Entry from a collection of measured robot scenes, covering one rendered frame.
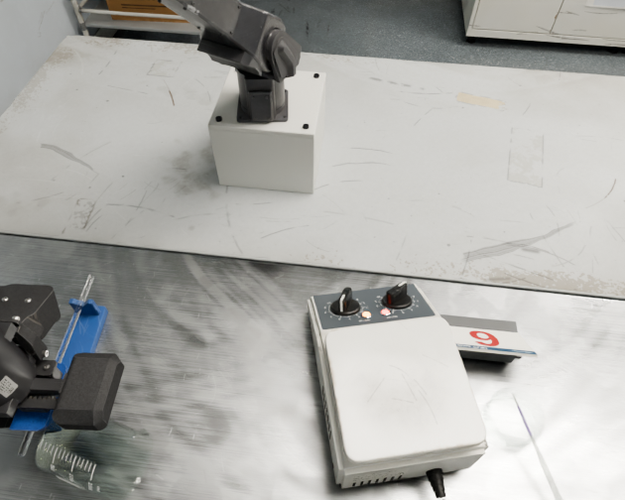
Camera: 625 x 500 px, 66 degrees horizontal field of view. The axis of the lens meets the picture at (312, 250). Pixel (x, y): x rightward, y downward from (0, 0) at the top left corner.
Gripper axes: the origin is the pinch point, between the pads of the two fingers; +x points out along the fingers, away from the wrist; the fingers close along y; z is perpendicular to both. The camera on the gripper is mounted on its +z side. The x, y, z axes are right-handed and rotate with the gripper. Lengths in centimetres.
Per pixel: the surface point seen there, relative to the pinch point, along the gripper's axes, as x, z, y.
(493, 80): 4, 62, -55
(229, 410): 4.9, 2.3, -17.5
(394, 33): 92, 243, -63
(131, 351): 4.8, 8.3, -5.7
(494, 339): 2.4, 10.2, -45.3
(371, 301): 0.3, 13.2, -31.9
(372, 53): 92, 223, -50
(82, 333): 3.8, 9.7, -0.2
